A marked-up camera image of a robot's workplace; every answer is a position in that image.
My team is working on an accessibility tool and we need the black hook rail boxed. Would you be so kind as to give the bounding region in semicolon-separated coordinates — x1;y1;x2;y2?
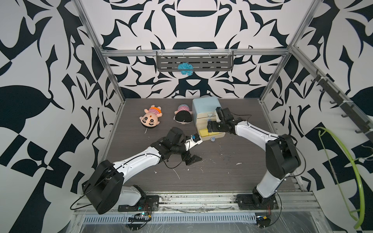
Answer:
311;70;373;141

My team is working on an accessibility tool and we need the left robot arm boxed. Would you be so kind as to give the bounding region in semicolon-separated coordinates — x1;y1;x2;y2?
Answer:
83;127;203;215

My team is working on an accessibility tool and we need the green hose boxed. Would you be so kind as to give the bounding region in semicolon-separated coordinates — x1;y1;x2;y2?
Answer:
313;126;367;230

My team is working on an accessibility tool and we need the right electronics board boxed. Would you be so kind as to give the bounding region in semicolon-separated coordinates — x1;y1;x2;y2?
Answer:
256;216;271;228

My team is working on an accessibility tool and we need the plush doll face up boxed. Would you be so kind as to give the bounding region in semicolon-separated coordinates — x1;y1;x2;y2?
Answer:
139;105;163;128

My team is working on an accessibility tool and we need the light blue drawer box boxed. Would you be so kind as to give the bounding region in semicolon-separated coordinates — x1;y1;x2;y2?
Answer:
192;97;225;141

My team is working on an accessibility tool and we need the left electronics board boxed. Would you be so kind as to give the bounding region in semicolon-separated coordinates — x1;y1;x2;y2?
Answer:
127;213;152;223

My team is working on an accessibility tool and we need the yellow sticky note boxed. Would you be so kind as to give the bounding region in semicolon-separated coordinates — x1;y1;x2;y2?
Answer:
199;128;210;137

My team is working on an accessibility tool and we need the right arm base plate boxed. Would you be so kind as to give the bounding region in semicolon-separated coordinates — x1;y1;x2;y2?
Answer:
235;194;279;210

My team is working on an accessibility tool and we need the electronics board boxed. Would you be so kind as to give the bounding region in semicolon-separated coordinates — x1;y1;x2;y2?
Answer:
256;216;271;228
127;213;152;223

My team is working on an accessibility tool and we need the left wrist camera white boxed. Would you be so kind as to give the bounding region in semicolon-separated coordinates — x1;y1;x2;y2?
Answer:
184;134;203;151

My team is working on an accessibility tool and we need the plush doll black hair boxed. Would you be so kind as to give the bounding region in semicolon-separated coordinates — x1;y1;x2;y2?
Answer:
173;104;193;124

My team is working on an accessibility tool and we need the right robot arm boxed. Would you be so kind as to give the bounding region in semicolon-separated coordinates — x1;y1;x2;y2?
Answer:
207;107;301;206

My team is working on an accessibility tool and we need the teal yarn ball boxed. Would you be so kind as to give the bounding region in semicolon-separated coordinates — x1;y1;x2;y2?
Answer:
177;63;194;76

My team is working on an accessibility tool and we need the white cable duct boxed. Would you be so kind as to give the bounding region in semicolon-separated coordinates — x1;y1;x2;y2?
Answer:
83;213;256;224

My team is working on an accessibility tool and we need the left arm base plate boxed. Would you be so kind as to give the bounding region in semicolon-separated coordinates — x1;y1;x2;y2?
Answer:
118;195;160;212

